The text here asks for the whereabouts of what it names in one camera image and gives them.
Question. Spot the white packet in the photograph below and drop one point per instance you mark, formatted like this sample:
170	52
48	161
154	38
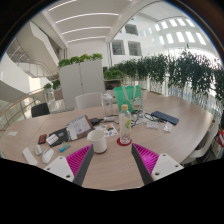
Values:
152	125

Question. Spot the small clear plastic packet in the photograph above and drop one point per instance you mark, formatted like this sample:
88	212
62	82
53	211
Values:
168	127

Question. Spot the small white charger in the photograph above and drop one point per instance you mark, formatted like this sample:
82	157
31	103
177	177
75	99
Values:
38	150

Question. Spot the white computer mouse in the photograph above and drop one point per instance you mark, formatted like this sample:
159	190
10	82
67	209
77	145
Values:
47	156

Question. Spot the colourful sticker sheet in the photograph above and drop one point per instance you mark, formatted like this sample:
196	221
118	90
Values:
108	130

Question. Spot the black power adapter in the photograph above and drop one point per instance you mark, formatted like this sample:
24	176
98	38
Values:
95	121

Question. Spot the small red black box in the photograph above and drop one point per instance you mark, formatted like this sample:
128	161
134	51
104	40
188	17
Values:
42	139

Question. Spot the large clear water bottle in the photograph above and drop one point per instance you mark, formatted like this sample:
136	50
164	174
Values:
107	105

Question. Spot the open printed booklet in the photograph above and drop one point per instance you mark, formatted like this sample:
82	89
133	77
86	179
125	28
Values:
79	127

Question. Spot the row of green trees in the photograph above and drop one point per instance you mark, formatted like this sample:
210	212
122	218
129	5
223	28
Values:
186	71

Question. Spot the glass railing with wooden handrail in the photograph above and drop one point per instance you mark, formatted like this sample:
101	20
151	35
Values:
18	105

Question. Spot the green tote bag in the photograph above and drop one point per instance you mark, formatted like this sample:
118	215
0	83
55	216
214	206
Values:
125	98

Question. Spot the white paper note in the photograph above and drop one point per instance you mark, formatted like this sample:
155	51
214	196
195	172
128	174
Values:
12	133

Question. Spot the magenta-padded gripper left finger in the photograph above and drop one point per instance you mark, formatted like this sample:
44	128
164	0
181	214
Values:
58	168

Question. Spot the ceiling light strips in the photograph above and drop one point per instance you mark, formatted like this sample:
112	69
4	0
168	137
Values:
86	15

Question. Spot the black notebook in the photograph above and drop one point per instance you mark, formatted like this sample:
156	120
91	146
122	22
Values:
61	135

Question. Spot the clear yellow-capped drink bottle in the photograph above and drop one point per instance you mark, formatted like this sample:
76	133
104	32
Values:
125	126

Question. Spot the white cabinet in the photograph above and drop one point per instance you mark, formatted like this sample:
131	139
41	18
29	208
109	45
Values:
81	80

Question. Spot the green plants on cabinet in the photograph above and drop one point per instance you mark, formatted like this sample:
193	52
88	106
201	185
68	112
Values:
80	59

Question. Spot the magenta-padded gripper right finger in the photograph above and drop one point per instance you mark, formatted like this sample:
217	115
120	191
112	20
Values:
165	166

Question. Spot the flat round red coaster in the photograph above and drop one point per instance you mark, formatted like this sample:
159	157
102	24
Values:
118	142

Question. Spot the dark blue keyboard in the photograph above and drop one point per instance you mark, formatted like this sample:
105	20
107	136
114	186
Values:
165	117

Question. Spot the white chair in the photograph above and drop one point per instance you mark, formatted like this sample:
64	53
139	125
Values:
88	100
203	146

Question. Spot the teal marker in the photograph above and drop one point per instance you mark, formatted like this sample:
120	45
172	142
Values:
64	147

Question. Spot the black chair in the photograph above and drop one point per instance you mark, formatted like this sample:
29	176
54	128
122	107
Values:
40	110

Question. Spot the white card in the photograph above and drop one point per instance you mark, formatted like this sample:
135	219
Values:
52	139

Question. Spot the white cup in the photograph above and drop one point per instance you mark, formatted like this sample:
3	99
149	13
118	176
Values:
97	141

